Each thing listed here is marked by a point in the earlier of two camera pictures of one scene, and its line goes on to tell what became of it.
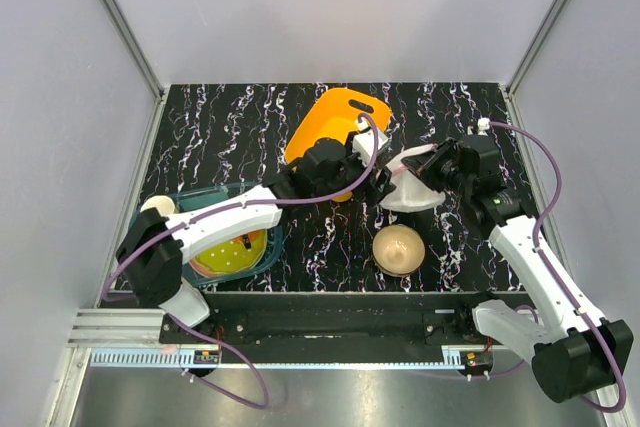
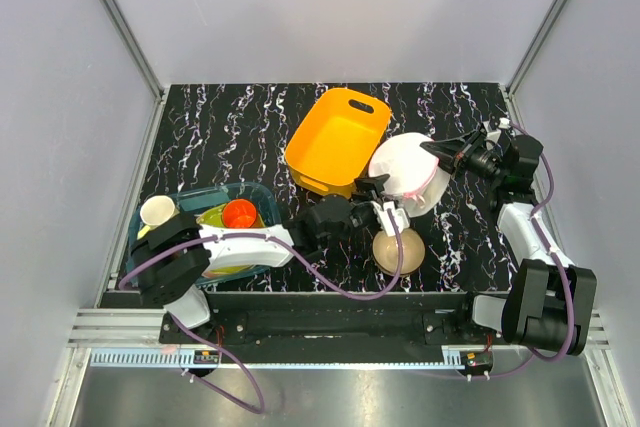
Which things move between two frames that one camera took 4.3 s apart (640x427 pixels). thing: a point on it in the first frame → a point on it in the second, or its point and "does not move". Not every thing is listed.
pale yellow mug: [163, 203] does not move
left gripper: [375, 194] → [371, 187]
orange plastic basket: [333, 114] does not move
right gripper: [427, 163] → [459, 149]
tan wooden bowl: [398, 250] does not move
